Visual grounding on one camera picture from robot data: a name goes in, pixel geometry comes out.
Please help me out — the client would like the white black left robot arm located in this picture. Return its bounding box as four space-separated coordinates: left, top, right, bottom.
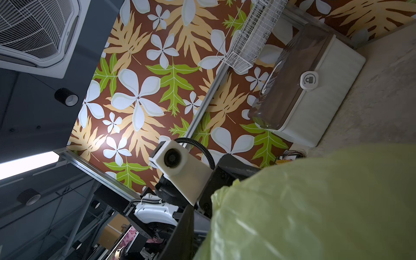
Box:
120 138 259 260

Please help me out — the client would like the aluminium frame post left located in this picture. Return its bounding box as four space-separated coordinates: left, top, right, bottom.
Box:
184 63 230 138

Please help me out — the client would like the green avocado-print plastic bag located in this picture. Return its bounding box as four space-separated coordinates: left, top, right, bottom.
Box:
195 144 416 260

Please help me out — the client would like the brown lidded storage box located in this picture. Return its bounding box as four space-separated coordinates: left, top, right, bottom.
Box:
248 24 366 147

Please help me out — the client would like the white ceiling air conditioner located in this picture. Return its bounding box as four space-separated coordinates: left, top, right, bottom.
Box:
1 0 91 79

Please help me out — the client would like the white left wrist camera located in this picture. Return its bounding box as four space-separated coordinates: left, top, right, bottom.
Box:
149 140 213 206

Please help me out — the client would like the black ceiling spotlight upper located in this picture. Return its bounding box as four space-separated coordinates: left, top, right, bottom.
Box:
54 88 79 107

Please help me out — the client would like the black ceiling spotlight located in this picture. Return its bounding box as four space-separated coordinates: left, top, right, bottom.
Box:
54 88 79 107
17 188 41 206

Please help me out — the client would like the bright ceiling light panel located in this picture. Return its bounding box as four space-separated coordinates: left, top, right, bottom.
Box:
1 151 60 180

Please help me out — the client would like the black ceiling spotlight lower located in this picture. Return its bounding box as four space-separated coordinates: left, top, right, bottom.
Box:
17 188 41 206

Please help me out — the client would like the white wire basket left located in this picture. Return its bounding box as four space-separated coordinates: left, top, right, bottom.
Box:
222 1 288 73

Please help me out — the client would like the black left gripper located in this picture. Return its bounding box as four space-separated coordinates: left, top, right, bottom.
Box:
158 154 260 260

